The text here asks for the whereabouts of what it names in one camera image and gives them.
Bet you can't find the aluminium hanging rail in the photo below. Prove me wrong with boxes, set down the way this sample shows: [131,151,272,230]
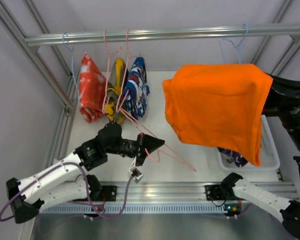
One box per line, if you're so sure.
[24,23,300,47]

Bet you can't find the frame post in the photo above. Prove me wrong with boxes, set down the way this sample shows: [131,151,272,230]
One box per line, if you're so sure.
[251,0,300,76]
[0,0,77,166]

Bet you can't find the purple camouflage trousers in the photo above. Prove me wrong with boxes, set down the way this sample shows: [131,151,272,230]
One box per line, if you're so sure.
[217,147,248,168]

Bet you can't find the left frame post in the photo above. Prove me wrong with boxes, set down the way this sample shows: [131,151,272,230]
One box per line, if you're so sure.
[0,0,77,166]

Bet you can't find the blue wire hanger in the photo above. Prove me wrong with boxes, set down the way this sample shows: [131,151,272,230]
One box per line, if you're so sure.
[61,31,81,108]
[218,23,249,64]

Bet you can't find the orange trousers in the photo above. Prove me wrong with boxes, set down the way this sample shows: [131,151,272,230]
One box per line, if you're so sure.
[162,64,273,167]

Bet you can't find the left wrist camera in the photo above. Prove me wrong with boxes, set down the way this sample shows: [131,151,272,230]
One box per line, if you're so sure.
[128,158,144,184]

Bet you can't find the white slotted cable duct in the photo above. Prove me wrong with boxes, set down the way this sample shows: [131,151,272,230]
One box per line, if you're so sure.
[42,203,231,214]

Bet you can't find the red white tie-dye trousers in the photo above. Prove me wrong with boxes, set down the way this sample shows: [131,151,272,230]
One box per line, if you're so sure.
[79,52,106,124]

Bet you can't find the white plastic basket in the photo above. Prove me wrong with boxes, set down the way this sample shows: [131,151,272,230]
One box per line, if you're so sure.
[217,115,280,172]

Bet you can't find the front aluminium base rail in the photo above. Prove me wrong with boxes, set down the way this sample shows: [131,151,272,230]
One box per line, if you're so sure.
[89,181,298,202]

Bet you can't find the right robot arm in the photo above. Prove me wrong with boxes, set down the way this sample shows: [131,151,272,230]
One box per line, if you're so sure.
[220,75,300,240]

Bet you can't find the blue white patterned trousers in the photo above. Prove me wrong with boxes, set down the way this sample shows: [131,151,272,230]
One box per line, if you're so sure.
[122,56,150,120]

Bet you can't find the right frame post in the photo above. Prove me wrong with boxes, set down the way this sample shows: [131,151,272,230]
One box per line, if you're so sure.
[251,0,300,76]

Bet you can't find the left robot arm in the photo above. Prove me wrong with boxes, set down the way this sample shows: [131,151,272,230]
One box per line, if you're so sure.
[0,122,165,224]

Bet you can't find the yellow olive camouflage trousers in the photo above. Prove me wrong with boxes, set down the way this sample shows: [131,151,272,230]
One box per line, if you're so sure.
[103,58,129,124]

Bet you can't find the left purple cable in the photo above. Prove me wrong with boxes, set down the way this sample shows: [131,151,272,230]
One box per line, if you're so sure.
[0,161,136,222]

